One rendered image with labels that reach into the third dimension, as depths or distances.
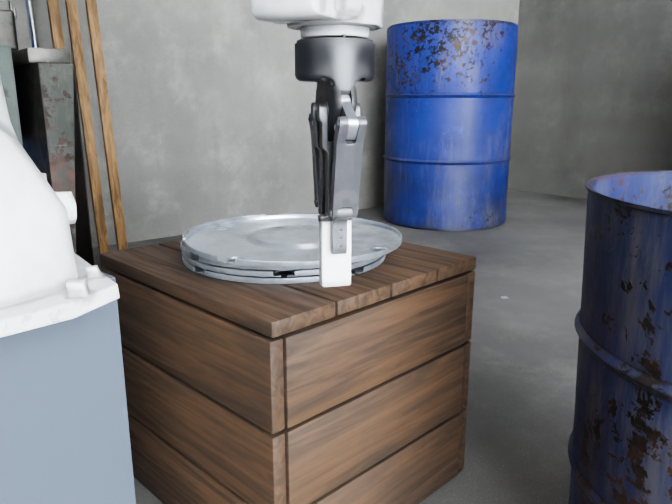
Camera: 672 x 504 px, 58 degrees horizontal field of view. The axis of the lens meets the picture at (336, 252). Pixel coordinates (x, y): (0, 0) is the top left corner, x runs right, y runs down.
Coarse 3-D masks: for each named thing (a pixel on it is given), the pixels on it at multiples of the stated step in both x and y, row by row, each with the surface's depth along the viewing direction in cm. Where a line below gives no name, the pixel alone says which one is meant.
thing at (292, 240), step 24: (264, 216) 96; (288, 216) 97; (312, 216) 97; (192, 240) 82; (216, 240) 82; (240, 240) 82; (264, 240) 79; (288, 240) 79; (312, 240) 79; (360, 240) 82; (384, 240) 82; (240, 264) 70; (264, 264) 69; (288, 264) 69; (312, 264) 69
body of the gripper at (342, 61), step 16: (304, 48) 54; (320, 48) 53; (336, 48) 53; (352, 48) 54; (368, 48) 55; (304, 64) 55; (320, 64) 54; (336, 64) 54; (352, 64) 54; (368, 64) 55; (304, 80) 56; (320, 80) 55; (336, 80) 54; (352, 80) 54; (368, 80) 56; (320, 96) 59; (336, 96) 54; (352, 96) 54; (336, 112) 55
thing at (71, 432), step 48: (48, 336) 40; (96, 336) 43; (0, 384) 38; (48, 384) 41; (96, 384) 43; (0, 432) 39; (48, 432) 41; (96, 432) 44; (0, 480) 39; (48, 480) 42; (96, 480) 45
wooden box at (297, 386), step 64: (128, 256) 88; (448, 256) 88; (128, 320) 86; (192, 320) 73; (256, 320) 64; (320, 320) 67; (384, 320) 75; (448, 320) 85; (128, 384) 90; (192, 384) 76; (256, 384) 66; (320, 384) 69; (384, 384) 78; (448, 384) 88; (192, 448) 79; (256, 448) 68; (320, 448) 71; (384, 448) 80; (448, 448) 92
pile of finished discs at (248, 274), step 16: (208, 224) 95; (192, 256) 80; (384, 256) 85; (208, 272) 77; (224, 272) 76; (240, 272) 75; (256, 272) 75; (272, 272) 74; (288, 272) 79; (304, 272) 75
